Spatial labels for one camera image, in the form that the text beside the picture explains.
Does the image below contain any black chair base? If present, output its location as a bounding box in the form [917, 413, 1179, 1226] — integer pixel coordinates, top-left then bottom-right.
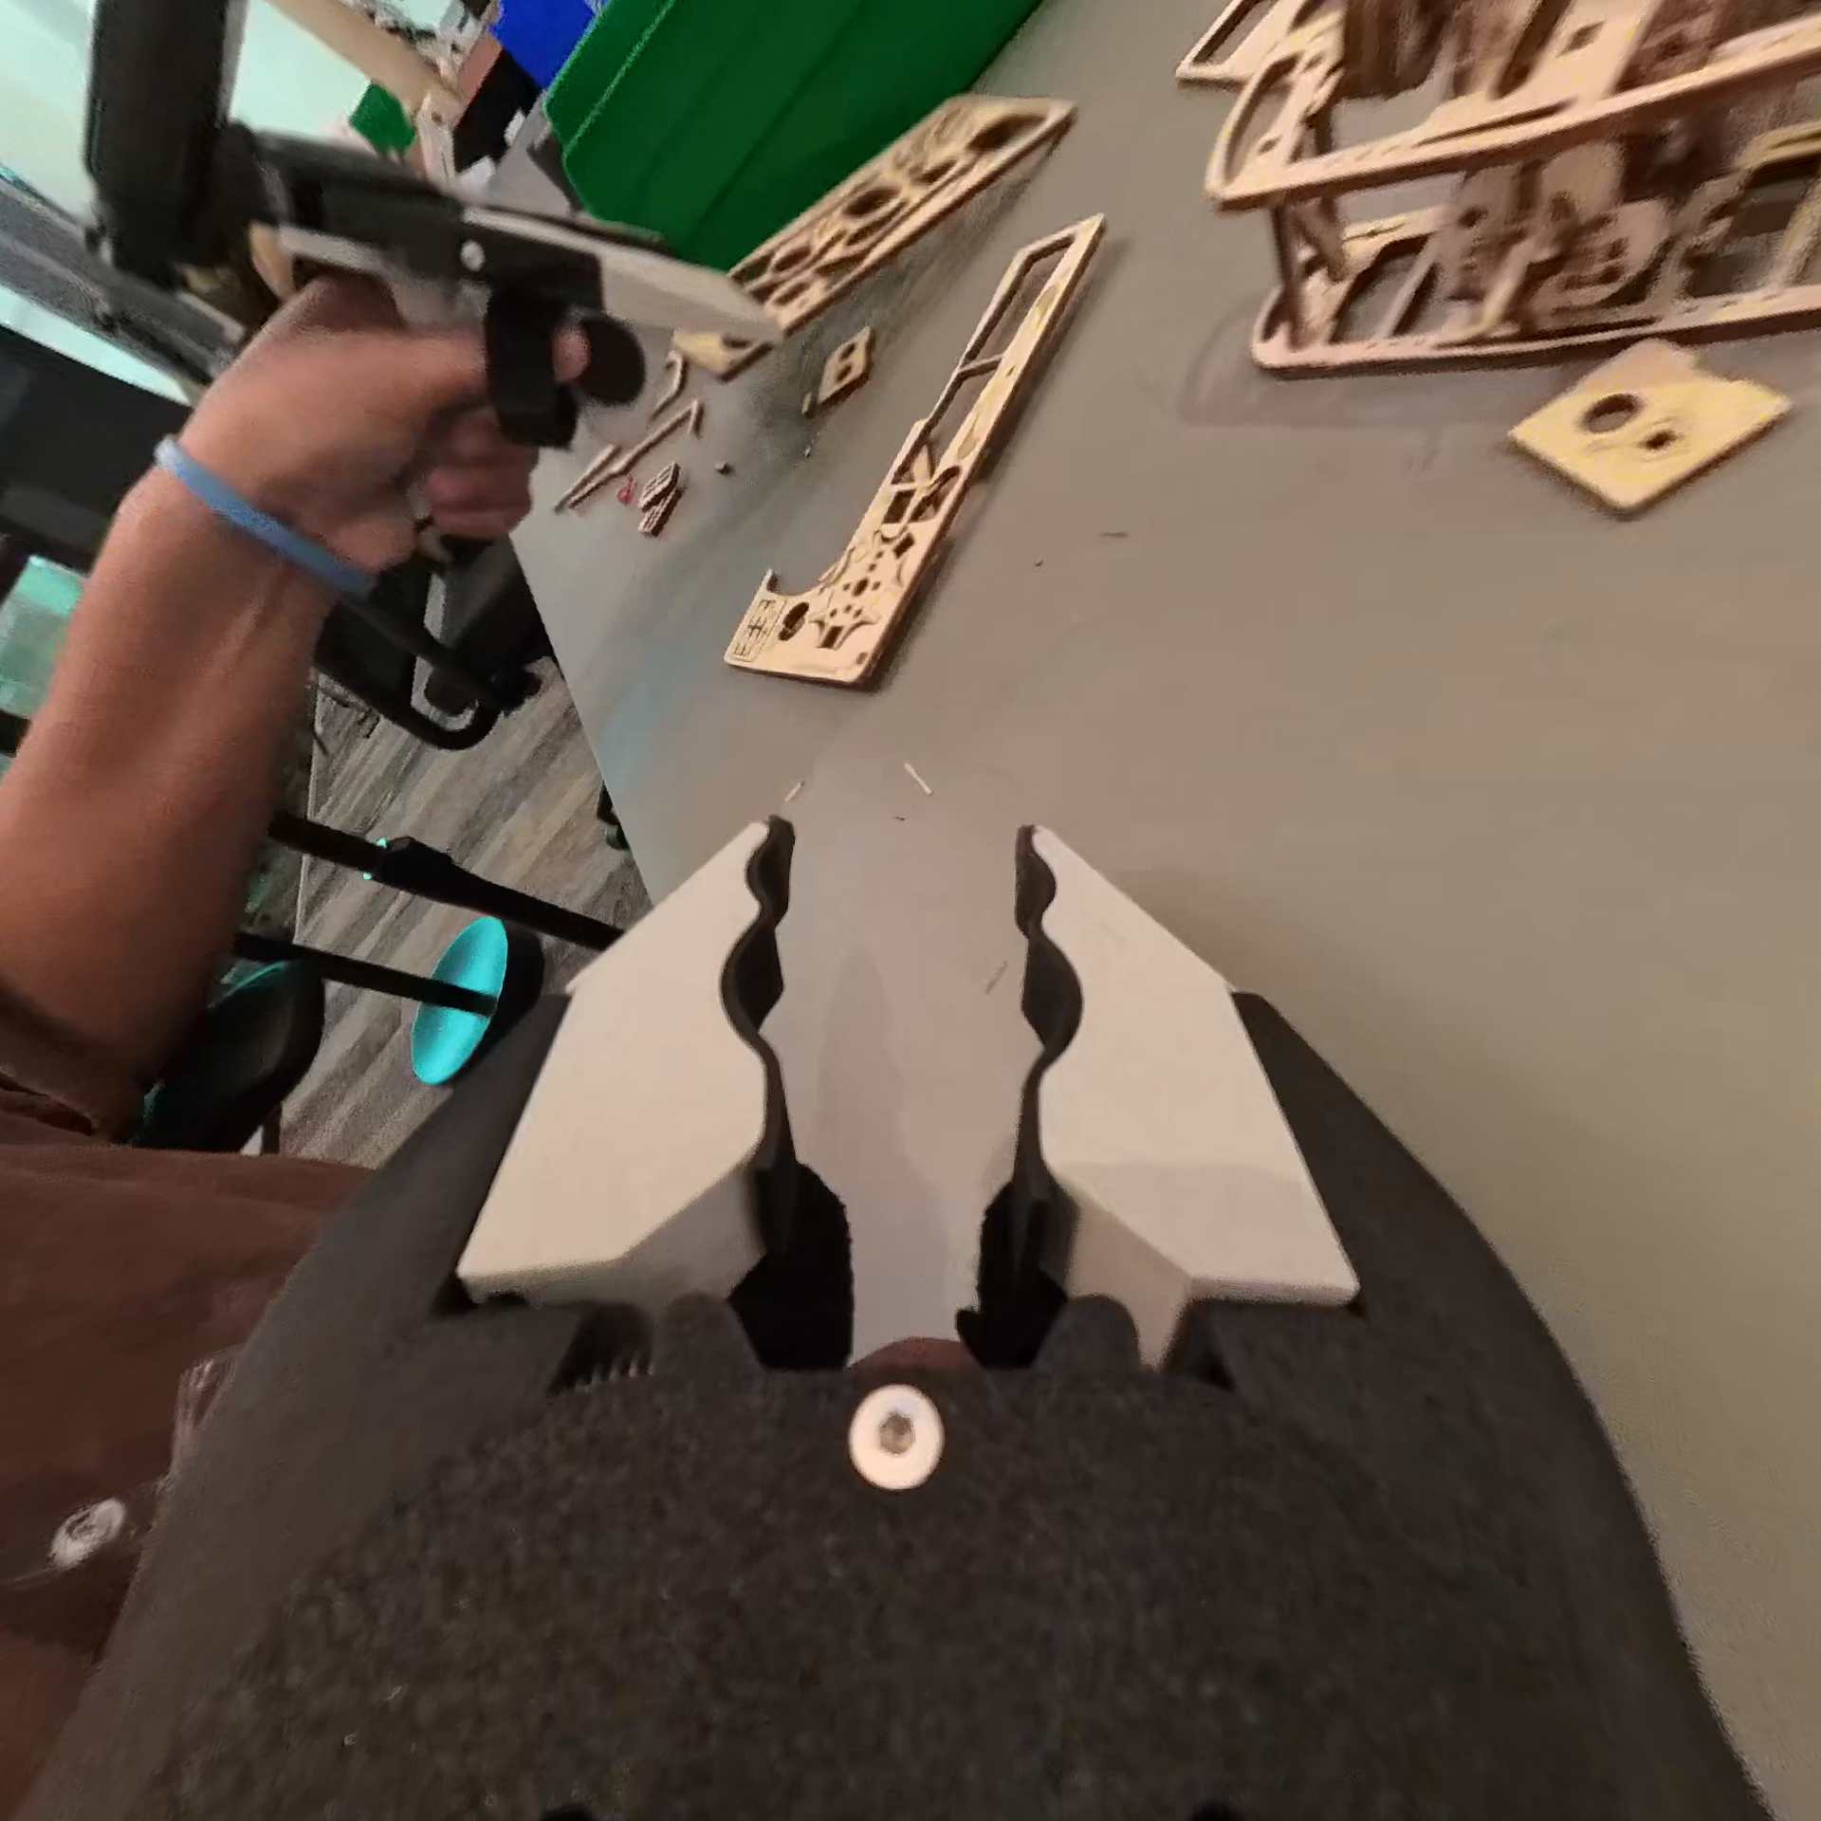
[128, 811, 628, 1157]

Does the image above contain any long narrow wooden puzzle sheet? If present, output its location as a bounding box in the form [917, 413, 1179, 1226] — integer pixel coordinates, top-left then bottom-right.
[724, 214, 1109, 690]

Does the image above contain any wooden model assembly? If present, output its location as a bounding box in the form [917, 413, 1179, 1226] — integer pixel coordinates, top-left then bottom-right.
[1179, 0, 1821, 373]

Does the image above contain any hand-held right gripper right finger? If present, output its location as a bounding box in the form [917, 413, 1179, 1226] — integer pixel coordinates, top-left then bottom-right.
[996, 822, 1363, 1359]

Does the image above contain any person's brown shirt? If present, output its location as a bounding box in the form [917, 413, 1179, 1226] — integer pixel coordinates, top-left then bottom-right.
[0, 982, 374, 1821]

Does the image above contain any blue wristband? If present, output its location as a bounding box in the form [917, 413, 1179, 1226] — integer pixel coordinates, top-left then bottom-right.
[155, 432, 378, 599]

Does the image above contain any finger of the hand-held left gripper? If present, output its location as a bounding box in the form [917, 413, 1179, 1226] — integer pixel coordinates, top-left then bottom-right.
[468, 207, 787, 349]

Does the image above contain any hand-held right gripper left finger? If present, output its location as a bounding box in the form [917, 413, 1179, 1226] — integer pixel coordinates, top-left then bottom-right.
[456, 815, 799, 1303]

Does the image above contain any square wooden plate with holes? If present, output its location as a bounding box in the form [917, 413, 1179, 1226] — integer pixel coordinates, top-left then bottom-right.
[1509, 340, 1793, 514]

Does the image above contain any wide wooden puzzle sheet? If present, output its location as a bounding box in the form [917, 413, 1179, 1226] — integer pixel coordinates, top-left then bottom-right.
[674, 98, 1080, 377]

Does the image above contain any person's left hand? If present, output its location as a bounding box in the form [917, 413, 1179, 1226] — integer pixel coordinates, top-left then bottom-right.
[183, 273, 541, 572]

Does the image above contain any green plastic bin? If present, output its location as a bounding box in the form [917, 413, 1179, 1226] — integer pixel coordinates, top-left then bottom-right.
[547, 0, 1040, 272]

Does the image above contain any blue plastic bin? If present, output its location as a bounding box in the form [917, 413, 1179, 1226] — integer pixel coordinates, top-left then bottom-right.
[489, 0, 599, 73]

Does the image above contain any black desk frame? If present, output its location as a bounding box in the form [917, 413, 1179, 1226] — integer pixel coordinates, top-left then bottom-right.
[312, 539, 559, 752]

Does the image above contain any person's left forearm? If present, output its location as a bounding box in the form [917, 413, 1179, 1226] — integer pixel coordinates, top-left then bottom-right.
[0, 470, 378, 1126]

